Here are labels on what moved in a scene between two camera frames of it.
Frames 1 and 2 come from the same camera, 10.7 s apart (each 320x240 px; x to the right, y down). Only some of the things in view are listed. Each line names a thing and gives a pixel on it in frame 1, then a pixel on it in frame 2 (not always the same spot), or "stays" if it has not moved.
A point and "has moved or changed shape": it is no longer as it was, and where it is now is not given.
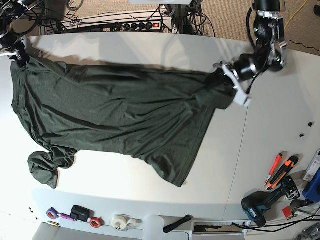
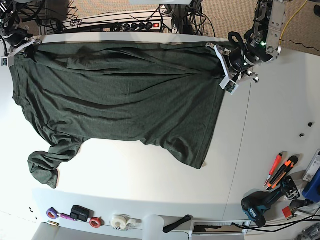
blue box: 312,190 stays
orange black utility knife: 288,165 stays
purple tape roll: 52,213 stays
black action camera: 80,213 stays
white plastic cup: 153,228 stays
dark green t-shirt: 162,116 has moved or changed shape
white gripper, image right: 218,78 -> 229,84
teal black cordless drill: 255,203 stays
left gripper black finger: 25,59 -> 30,52
